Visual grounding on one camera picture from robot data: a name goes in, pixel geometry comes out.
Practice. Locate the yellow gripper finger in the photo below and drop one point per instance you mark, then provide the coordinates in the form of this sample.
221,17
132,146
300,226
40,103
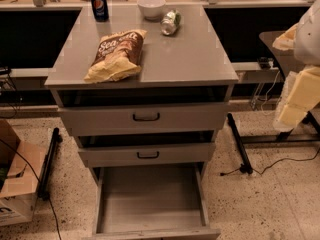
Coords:
300,94
286,40

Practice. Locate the brown sea salt chip bag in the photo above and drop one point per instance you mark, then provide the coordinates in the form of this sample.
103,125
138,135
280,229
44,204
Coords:
117,57

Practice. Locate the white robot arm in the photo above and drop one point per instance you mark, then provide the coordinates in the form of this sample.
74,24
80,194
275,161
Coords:
307,44

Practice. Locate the grey top drawer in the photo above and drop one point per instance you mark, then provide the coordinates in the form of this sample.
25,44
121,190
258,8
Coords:
142,119

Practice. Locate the grey drawer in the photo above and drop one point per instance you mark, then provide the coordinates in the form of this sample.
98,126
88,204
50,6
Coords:
153,202
147,154
142,119

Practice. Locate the grey middle drawer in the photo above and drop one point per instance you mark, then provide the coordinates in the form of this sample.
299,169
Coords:
147,154

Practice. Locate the grey drawer cabinet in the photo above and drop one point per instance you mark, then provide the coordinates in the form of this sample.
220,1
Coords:
189,67

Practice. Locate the grey bottom drawer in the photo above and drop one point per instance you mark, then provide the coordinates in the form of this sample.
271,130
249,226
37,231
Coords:
153,202

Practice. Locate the black stand foot right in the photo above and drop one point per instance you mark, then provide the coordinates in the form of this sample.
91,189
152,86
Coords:
246,165

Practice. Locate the black stand foot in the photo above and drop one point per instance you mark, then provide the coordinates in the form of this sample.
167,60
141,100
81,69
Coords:
56,139
246,165

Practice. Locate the green and silver can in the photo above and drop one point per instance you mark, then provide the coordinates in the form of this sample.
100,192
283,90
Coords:
170,22

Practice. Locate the white bowl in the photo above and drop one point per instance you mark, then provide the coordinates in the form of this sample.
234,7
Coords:
151,9

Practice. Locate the blue Pepsi can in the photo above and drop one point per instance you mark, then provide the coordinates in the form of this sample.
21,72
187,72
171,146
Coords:
100,10

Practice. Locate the black stand foot left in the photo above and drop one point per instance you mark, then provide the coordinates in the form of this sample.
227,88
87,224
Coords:
56,139

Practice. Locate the cardboard box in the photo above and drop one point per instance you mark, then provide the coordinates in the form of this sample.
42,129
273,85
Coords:
21,164

